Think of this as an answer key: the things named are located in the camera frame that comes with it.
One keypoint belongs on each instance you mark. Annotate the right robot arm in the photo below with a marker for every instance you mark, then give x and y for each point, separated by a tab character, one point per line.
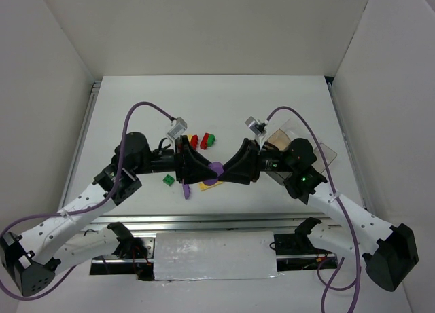
389	252

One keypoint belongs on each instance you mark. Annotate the foil covered panel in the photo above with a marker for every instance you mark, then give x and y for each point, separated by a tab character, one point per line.
194	256

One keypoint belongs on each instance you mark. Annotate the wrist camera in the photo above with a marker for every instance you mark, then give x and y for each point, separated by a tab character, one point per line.
257	127
177	128

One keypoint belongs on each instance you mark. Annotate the purple arch lego piece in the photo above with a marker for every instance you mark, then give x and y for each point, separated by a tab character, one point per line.
186	191

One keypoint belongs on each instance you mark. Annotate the purple round lego piece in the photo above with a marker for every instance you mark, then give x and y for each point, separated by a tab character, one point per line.
217	167

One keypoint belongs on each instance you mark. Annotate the red studded lego brick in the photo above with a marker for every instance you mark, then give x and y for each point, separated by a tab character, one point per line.
194	141

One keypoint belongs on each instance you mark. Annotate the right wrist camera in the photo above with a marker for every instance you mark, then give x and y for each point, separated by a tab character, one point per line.
257	127

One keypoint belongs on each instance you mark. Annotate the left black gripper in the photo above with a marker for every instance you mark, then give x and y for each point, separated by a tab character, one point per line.
183	160

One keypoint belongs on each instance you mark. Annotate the aluminium frame rail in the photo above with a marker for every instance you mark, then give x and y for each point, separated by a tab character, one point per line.
276	222

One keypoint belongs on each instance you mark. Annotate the red green lego block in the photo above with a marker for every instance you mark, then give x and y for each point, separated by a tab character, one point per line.
207	141

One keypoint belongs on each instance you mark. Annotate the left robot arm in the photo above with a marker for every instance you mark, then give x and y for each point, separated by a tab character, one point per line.
34	257

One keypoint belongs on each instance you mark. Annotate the yellow long lego plate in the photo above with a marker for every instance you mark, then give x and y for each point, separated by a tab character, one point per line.
203	186

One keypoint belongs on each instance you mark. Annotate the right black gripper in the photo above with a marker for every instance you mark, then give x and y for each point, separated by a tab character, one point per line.
253	161

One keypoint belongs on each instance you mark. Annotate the clear compartment container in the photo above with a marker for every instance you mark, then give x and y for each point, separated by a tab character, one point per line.
293	138

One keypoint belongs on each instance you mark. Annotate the green square lego brick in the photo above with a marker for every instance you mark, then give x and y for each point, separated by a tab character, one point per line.
168	180

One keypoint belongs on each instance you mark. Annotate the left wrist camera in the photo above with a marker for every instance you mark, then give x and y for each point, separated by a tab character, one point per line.
177	128

